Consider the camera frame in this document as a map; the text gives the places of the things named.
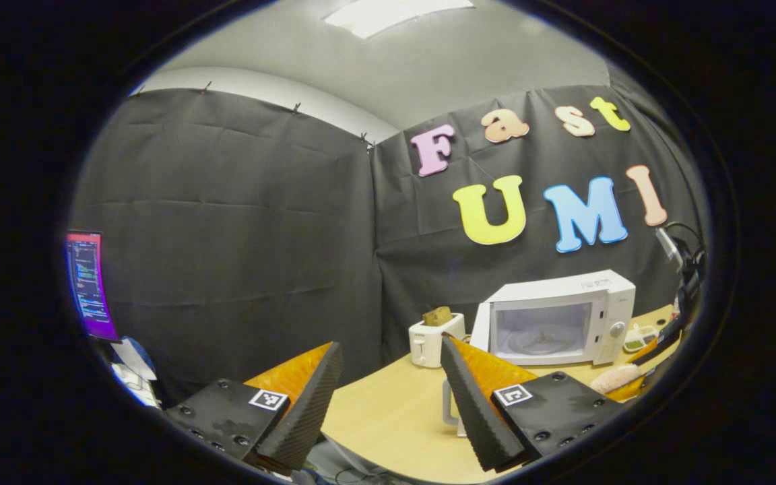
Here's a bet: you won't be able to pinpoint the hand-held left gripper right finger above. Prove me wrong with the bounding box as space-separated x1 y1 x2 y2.
439 335 628 472

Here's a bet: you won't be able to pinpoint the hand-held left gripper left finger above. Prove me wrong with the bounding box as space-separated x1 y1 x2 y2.
164 341 345 474

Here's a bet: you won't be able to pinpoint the light brown bread bun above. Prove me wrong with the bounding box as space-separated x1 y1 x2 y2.
590 364 643 395

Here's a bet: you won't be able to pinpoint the white microwave oven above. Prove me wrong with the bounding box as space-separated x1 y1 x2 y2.
441 269 637 437

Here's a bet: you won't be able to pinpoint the white divided dish with beans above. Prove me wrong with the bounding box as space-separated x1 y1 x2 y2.
622 323 658 354

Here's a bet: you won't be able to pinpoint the white toaster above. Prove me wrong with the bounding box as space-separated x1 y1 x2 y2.
408 313 467 368

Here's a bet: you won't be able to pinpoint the white papers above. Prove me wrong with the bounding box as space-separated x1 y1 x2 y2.
108 337 163 408

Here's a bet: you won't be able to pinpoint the black backdrop cloth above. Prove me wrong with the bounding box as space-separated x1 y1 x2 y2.
68 67 709 405

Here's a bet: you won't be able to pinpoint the computer monitor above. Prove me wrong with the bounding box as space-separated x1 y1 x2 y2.
65 231 121 343

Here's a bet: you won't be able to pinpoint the large ceiling light panel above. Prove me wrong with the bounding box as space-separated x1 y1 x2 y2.
324 0 476 39

